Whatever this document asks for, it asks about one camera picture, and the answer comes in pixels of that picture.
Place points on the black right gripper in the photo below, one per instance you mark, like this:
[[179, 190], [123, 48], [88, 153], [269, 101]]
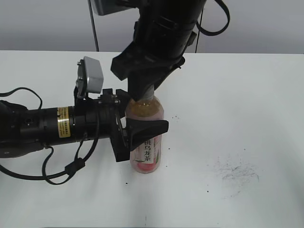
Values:
[[143, 69]]

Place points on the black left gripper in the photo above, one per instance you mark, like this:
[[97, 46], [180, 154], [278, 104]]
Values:
[[100, 118]]

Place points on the peach oolong tea bottle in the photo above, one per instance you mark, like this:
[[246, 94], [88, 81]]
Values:
[[146, 158]]

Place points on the white bottle cap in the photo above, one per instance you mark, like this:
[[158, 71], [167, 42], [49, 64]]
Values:
[[149, 94]]

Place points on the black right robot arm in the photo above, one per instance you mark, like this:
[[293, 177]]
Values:
[[162, 33]]

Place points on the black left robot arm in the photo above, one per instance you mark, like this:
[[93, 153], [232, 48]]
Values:
[[23, 131]]

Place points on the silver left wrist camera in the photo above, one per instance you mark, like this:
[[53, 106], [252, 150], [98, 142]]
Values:
[[90, 77]]

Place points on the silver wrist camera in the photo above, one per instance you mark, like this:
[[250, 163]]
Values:
[[90, 77], [106, 7]]

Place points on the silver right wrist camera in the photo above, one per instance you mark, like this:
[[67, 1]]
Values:
[[106, 7]]

